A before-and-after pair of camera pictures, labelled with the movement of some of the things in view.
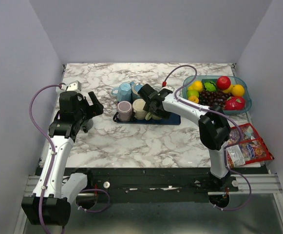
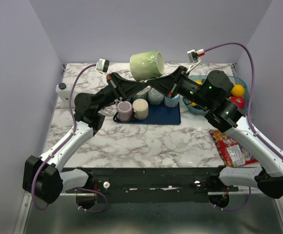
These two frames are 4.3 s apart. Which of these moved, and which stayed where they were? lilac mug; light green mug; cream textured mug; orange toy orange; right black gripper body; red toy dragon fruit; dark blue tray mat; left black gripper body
Moved: light green mug; left black gripper body; right black gripper body
Stayed: cream textured mug; lilac mug; dark blue tray mat; orange toy orange; red toy dragon fruit
